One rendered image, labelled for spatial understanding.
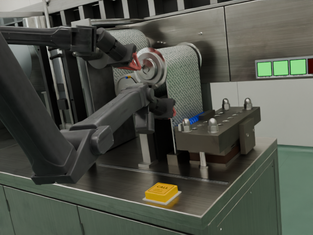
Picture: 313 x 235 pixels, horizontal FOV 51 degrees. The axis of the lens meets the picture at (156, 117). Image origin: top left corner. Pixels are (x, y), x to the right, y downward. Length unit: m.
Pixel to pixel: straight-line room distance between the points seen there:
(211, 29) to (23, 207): 1.08
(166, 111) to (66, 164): 0.59
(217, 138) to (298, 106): 2.77
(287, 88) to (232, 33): 2.45
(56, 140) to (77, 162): 0.05
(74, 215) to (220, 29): 0.90
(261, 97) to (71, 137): 3.35
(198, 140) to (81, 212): 0.49
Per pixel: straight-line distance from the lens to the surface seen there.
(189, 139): 1.10
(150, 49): 1.16
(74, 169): 0.56
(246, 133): 1.21
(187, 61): 1.27
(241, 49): 1.36
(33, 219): 1.53
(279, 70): 1.31
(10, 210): 1.66
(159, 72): 1.14
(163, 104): 1.08
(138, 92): 0.91
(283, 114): 3.83
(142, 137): 1.20
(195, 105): 1.32
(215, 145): 1.06
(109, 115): 0.73
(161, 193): 0.95
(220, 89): 4.03
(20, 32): 0.98
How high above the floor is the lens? 1.33
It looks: 13 degrees down
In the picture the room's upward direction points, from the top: 8 degrees counter-clockwise
